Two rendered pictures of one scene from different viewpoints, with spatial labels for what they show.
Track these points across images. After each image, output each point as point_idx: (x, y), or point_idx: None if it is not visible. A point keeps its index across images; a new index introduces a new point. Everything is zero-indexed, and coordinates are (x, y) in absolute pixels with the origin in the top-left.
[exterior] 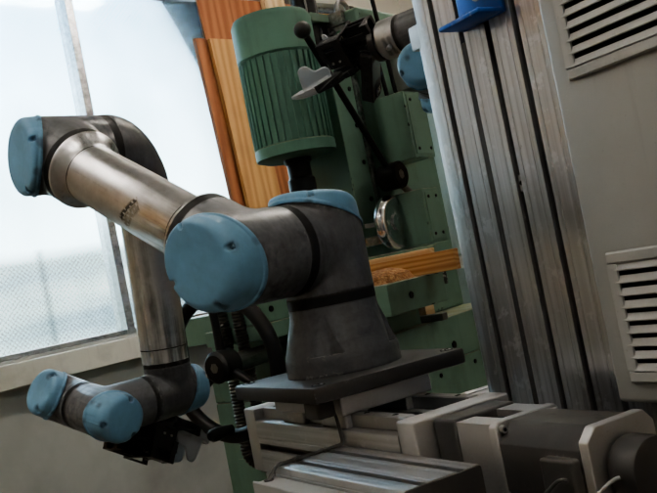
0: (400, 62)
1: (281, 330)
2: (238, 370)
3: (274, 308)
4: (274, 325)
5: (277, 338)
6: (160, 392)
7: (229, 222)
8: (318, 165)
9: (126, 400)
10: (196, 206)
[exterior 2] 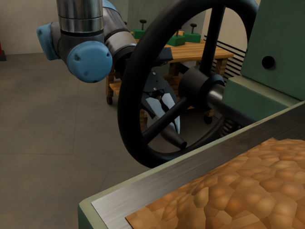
0: None
1: (241, 102)
2: (181, 99)
3: (278, 67)
4: (231, 86)
5: (124, 83)
6: (58, 45)
7: None
8: None
9: (37, 32)
10: None
